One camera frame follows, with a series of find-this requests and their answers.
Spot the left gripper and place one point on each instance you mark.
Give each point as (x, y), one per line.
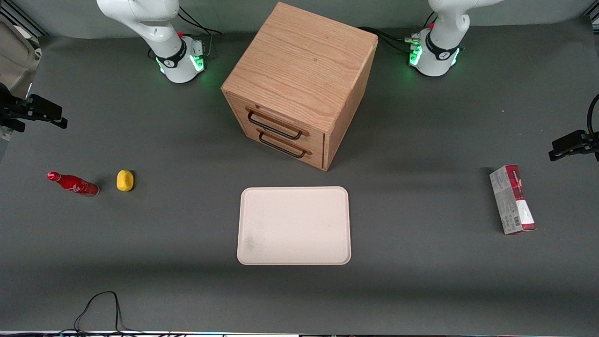
(590, 140)

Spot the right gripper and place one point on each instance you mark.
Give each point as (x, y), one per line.
(10, 111)

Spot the red coke bottle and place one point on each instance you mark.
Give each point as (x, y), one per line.
(75, 184)

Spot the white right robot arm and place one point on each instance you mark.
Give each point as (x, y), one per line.
(164, 32)

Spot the beige rectangular tray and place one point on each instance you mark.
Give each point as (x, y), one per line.
(294, 225)

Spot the beige background object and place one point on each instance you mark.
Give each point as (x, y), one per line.
(16, 56)

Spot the grey and red carton box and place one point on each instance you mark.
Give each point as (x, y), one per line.
(512, 200)

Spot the yellow lemon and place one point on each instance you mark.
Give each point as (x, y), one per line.
(125, 180)

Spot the oak wooden drawer cabinet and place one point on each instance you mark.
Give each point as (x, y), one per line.
(299, 61)

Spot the aluminium frame rail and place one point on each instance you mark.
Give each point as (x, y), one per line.
(592, 18)
(23, 23)

